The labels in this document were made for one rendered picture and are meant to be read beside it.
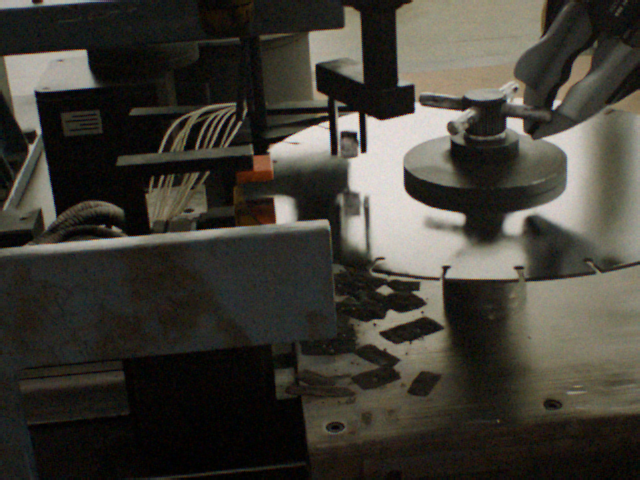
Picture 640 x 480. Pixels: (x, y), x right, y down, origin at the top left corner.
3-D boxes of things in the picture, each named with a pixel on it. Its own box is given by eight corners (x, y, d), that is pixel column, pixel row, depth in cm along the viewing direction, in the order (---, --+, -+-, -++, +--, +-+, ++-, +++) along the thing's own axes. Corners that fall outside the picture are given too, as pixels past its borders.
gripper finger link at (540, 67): (462, 112, 69) (543, -12, 64) (503, 105, 73) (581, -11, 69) (498, 142, 68) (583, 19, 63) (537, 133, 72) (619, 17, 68)
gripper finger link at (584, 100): (499, 143, 68) (583, 19, 63) (538, 134, 72) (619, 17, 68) (536, 174, 66) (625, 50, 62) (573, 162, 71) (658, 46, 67)
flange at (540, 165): (371, 167, 75) (370, 133, 74) (494, 132, 81) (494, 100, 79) (471, 215, 67) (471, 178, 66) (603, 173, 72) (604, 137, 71)
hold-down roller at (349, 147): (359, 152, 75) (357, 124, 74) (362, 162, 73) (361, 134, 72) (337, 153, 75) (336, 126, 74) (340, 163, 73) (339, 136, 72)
